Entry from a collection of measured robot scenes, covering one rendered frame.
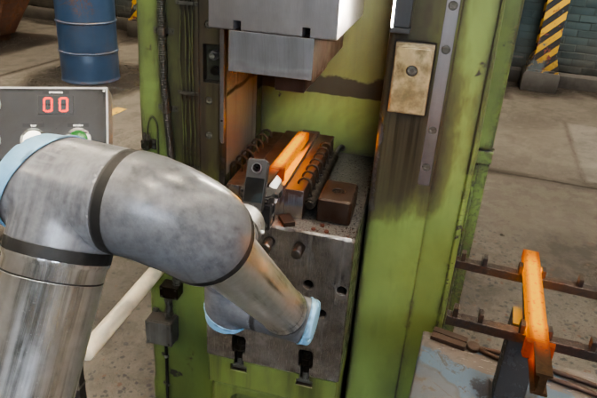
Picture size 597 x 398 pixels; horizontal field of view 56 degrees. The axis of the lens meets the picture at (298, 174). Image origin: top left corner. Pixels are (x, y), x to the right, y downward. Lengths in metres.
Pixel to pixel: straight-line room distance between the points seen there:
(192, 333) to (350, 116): 0.87
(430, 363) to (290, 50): 0.79
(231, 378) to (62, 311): 1.13
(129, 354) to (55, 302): 1.80
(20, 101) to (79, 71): 4.52
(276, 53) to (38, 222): 0.80
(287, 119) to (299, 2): 0.66
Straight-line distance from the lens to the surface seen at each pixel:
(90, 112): 1.46
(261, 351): 1.62
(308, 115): 1.83
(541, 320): 1.16
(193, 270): 0.61
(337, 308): 1.47
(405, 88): 1.39
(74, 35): 5.94
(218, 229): 0.60
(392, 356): 1.80
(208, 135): 1.58
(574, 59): 7.36
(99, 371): 2.38
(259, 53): 1.31
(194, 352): 2.00
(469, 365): 1.44
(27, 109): 1.49
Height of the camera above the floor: 1.60
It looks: 24 degrees down
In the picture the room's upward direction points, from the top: 4 degrees clockwise
